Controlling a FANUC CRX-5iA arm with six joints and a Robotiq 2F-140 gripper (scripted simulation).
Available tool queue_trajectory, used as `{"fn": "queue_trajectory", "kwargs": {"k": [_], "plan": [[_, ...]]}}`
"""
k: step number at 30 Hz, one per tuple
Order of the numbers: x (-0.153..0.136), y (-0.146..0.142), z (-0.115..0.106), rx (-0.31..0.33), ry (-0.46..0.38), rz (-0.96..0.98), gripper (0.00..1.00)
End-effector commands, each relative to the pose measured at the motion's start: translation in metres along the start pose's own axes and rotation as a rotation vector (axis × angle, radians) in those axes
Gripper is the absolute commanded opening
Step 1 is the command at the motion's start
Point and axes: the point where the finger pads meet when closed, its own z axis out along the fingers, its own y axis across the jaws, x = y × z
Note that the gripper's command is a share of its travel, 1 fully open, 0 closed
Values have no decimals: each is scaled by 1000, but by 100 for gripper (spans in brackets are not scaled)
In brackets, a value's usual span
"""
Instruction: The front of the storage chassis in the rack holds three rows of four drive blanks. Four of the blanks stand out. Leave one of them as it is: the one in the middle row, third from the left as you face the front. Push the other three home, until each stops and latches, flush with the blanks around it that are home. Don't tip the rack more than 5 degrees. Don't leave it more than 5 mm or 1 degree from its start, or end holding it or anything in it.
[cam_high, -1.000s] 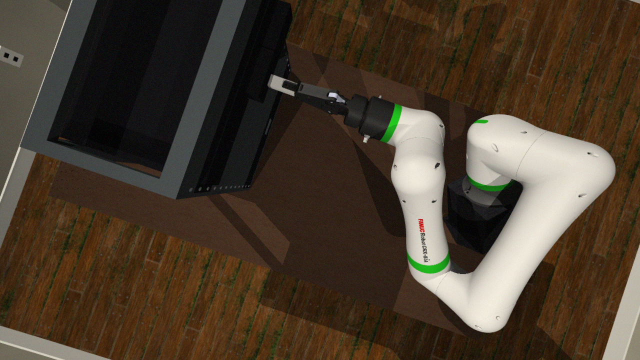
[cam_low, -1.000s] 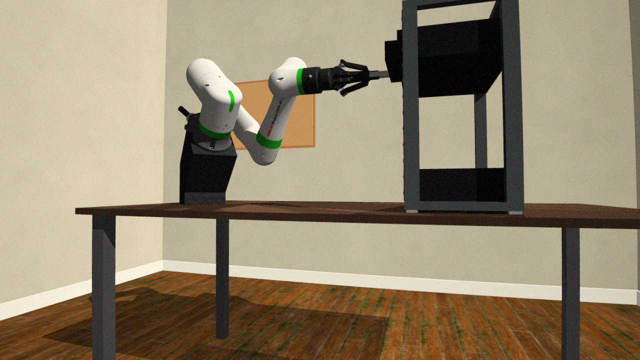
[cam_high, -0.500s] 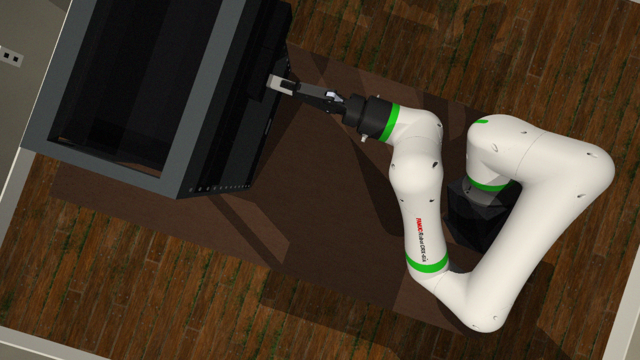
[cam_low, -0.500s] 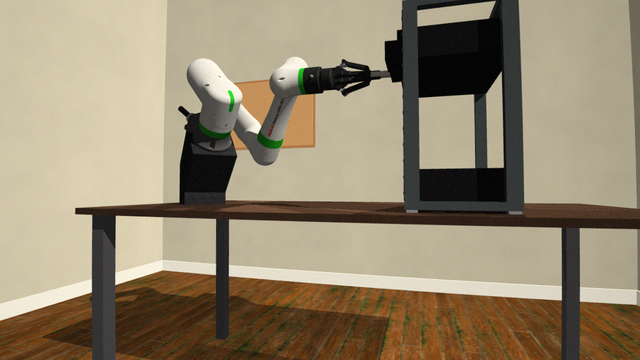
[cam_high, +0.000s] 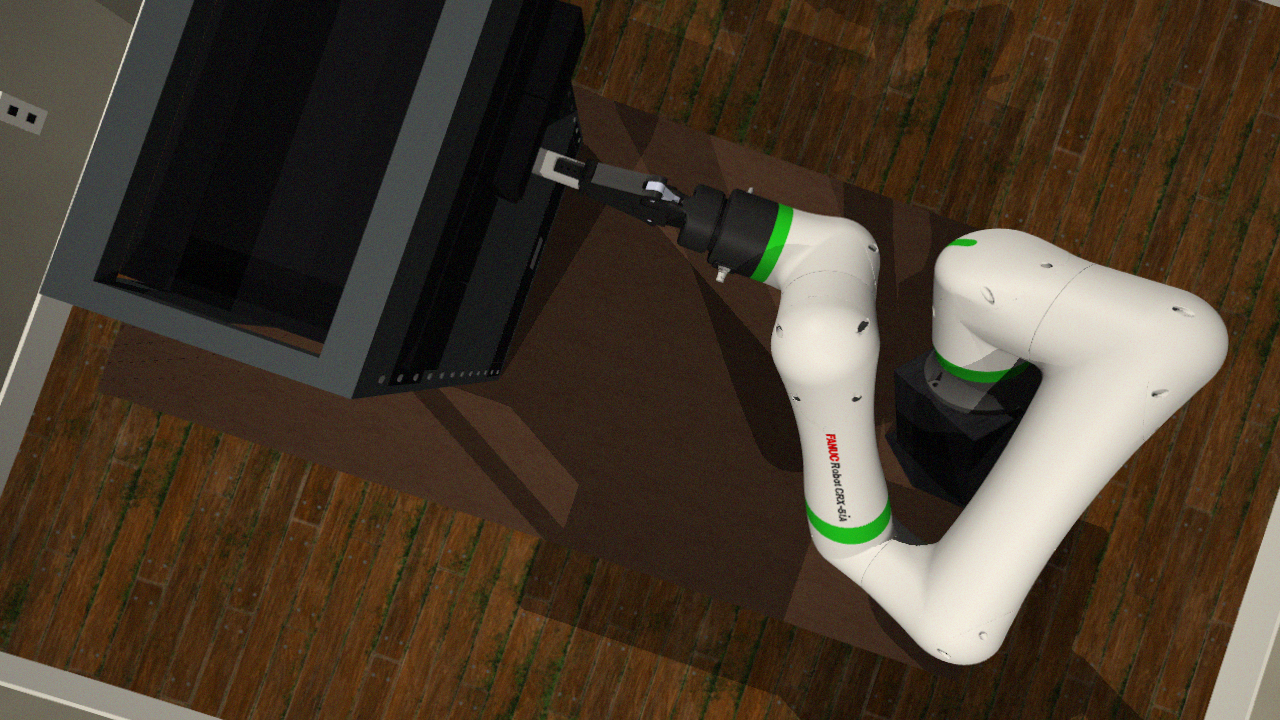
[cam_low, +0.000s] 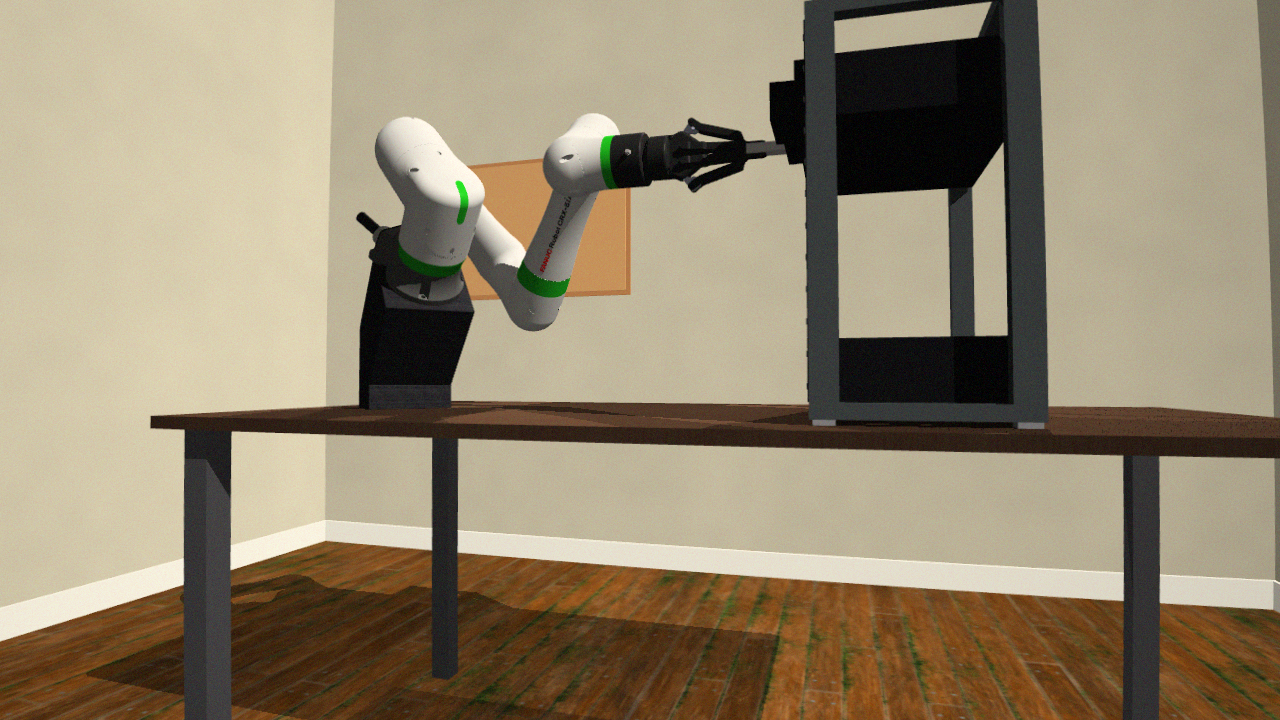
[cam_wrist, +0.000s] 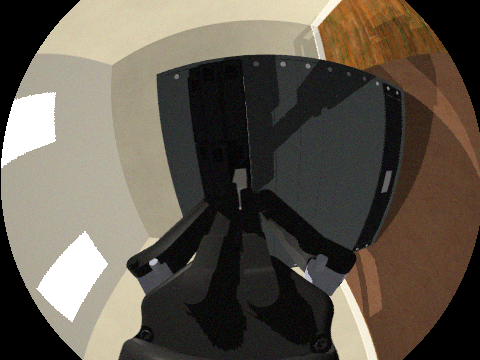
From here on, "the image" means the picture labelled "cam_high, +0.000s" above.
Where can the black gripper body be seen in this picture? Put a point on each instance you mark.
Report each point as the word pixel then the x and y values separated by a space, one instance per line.
pixel 696 216

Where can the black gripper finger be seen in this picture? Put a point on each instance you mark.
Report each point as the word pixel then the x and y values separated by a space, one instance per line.
pixel 598 175
pixel 612 202

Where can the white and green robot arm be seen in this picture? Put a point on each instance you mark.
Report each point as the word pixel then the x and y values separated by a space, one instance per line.
pixel 1119 355

